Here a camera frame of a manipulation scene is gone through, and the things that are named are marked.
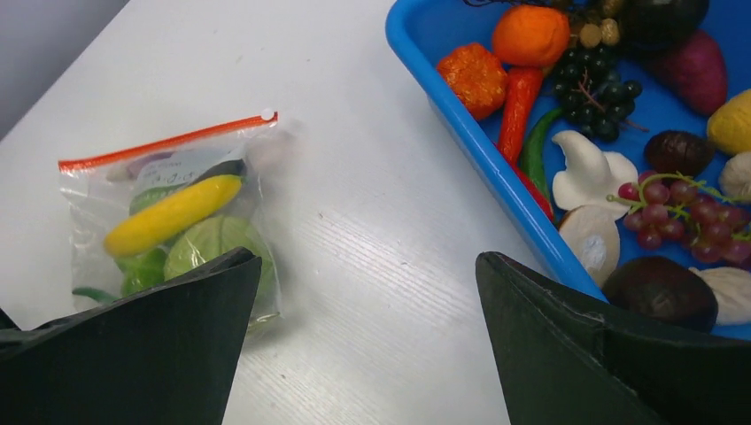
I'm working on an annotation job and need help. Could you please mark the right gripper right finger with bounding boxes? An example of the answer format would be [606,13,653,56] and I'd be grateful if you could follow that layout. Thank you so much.
[476,251,750,424]

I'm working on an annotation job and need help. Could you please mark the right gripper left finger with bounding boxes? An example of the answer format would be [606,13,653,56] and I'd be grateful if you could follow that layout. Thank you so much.
[1,248,263,424]

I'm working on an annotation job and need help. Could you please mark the green toy mango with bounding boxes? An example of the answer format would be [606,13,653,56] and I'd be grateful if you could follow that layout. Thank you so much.
[115,247,167,297]

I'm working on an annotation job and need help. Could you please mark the long green toy bean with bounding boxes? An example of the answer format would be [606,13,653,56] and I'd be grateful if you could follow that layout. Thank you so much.
[72,287,120,305]

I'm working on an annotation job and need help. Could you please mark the green toy cabbage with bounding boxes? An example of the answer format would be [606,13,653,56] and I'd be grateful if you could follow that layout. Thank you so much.
[164,215,277,300]

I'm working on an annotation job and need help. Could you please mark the yellow toy banana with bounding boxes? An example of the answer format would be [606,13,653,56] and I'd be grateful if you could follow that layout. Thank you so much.
[104,175,243,258]

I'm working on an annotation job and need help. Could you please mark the clear zip bag orange zipper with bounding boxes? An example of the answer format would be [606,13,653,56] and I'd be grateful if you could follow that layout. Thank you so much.
[58,111,281,329]

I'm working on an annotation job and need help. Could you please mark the dark purple toy eggplant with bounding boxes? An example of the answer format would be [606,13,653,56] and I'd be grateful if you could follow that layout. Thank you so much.
[189,159,247,186]

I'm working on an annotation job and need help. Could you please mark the brown toy shiitake mushroom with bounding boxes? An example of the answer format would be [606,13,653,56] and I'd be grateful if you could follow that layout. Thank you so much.
[601,256,718,333]

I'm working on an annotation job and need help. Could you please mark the red toy grapes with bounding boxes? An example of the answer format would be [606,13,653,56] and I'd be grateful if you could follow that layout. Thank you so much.
[606,171,750,269]

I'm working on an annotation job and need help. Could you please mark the white toy mushroom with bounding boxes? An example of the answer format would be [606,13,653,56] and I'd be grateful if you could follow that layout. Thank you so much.
[551,130,638,220]

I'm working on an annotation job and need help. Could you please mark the green toy cucumber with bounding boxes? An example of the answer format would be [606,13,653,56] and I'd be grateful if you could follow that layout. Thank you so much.
[519,107,563,203]

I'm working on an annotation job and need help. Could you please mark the red toy chili pepper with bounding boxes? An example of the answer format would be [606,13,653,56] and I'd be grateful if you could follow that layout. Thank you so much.
[511,165,555,223]

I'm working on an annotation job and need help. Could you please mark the dark dried date toy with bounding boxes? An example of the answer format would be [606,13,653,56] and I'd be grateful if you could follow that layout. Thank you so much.
[643,130,716,177]

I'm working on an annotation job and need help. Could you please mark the white toy garlic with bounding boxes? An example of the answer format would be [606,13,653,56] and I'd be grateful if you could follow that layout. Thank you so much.
[718,151,751,205]

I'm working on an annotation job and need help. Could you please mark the black toy grapes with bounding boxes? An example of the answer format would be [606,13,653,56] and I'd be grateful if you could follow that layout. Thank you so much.
[553,46,647,143]

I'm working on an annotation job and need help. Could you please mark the orange red toy carrot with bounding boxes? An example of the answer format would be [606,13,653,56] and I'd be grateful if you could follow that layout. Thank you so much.
[496,66,545,165]

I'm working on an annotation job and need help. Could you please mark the orange toy walnut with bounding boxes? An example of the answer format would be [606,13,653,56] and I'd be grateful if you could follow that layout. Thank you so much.
[707,89,750,156]

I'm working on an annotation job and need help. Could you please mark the orange toy tangerine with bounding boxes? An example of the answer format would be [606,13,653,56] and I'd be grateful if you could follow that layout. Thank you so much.
[437,42,508,120]

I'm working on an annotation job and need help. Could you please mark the magenta toy sweet potato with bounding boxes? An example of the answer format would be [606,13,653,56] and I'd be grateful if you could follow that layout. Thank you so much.
[643,29,728,117]

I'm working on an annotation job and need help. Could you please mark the round orange toy fruit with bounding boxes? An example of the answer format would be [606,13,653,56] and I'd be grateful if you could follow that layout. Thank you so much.
[491,4,570,67]

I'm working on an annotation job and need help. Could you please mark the brown longan cluster toy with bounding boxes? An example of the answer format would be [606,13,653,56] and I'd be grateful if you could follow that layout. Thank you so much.
[463,0,626,51]

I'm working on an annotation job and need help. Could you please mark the dark plum toy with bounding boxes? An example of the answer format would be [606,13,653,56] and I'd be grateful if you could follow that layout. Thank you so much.
[617,0,710,51]

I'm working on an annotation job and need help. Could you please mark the blue plastic bin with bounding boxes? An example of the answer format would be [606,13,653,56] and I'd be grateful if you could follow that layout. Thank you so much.
[384,0,751,343]

